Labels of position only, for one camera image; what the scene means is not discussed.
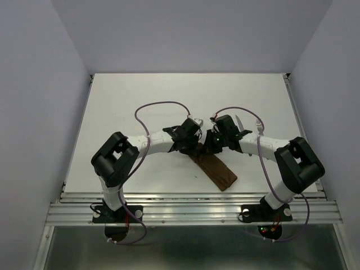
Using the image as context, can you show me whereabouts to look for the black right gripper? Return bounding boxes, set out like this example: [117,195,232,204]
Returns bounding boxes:
[199,129,228,154]

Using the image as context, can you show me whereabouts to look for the brown cloth napkin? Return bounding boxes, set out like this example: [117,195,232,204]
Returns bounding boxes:
[189,142,238,192]

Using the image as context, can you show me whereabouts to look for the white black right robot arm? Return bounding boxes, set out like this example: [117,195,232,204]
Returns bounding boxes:
[202,115,325,223]

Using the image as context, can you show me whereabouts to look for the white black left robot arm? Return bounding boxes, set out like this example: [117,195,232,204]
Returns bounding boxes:
[91,118,203,224]

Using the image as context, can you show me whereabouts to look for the silver knife dark handle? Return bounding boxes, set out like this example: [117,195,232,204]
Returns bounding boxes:
[235,115,245,132]

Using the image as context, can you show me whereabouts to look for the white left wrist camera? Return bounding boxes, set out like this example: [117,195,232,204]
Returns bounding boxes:
[193,118,204,127]

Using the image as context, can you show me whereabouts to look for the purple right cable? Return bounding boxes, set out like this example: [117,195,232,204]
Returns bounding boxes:
[210,106,311,243]

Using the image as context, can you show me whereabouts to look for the purple cable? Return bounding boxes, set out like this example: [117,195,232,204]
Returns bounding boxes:
[106,101,194,245]
[210,106,311,243]

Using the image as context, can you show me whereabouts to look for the silver fork dark handle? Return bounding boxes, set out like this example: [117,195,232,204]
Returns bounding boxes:
[256,119,264,136]

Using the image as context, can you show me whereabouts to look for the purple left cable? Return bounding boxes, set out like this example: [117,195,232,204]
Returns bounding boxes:
[106,101,194,245]

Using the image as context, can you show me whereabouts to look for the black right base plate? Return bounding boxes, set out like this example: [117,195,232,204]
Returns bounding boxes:
[237,204,293,223]

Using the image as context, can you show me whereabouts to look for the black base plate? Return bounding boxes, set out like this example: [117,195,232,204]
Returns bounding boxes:
[91,204,139,224]
[237,204,293,223]

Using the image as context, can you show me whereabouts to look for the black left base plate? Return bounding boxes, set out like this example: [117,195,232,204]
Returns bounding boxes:
[91,204,139,224]

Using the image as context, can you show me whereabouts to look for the aluminium rail frame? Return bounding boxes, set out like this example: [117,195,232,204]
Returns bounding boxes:
[33,72,352,270]

